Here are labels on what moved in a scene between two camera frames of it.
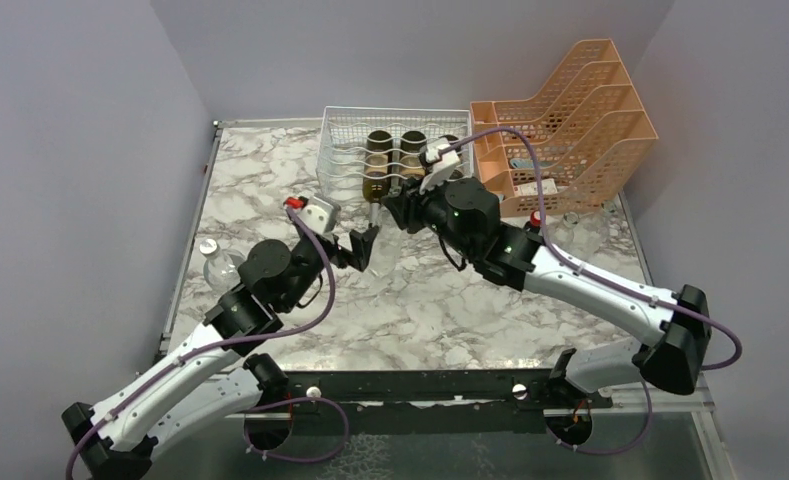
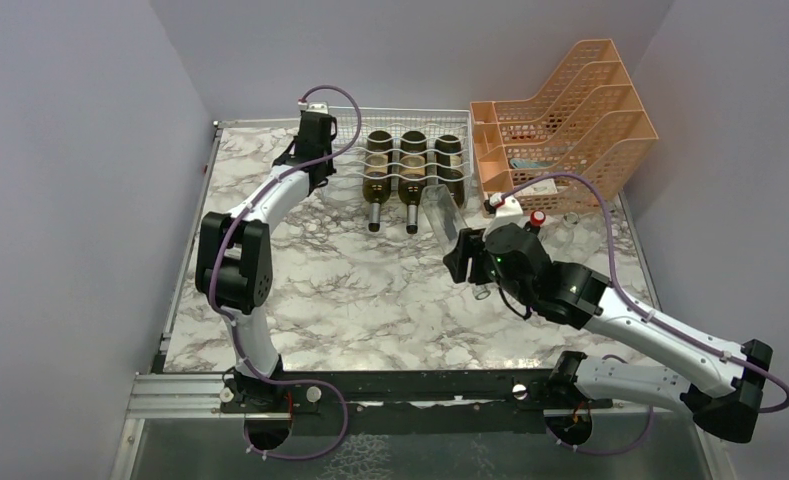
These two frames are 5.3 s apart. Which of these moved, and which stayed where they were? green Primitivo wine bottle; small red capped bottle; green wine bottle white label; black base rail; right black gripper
Moved: right black gripper
Stayed: black base rail; green Primitivo wine bottle; green wine bottle white label; small red capped bottle
